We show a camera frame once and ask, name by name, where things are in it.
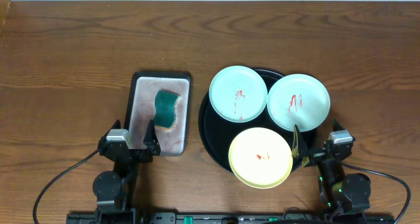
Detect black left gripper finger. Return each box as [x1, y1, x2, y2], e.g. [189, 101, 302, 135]
[143, 120, 160, 149]
[106, 120, 121, 139]

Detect pale yellow plate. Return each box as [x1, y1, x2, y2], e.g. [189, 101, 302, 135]
[228, 127, 293, 189]

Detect green scouring sponge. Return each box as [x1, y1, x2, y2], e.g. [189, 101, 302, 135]
[153, 90, 180, 130]

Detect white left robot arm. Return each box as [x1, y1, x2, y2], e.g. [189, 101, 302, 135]
[93, 120, 161, 213]

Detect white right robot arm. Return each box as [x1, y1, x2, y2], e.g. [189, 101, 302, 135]
[292, 120, 371, 215]

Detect black rectangular soapy tray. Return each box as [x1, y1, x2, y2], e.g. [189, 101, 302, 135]
[124, 71, 191, 156]

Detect black round tray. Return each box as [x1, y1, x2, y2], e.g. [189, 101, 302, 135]
[198, 68, 318, 175]

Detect right mint green plate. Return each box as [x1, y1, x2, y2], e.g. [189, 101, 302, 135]
[267, 74, 331, 132]

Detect mint green plate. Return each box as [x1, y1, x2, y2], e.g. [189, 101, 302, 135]
[267, 74, 331, 132]
[209, 66, 268, 123]

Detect left mint green plate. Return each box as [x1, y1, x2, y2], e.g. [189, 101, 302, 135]
[209, 66, 268, 123]

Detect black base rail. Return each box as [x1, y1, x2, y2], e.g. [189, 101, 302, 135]
[66, 212, 394, 224]

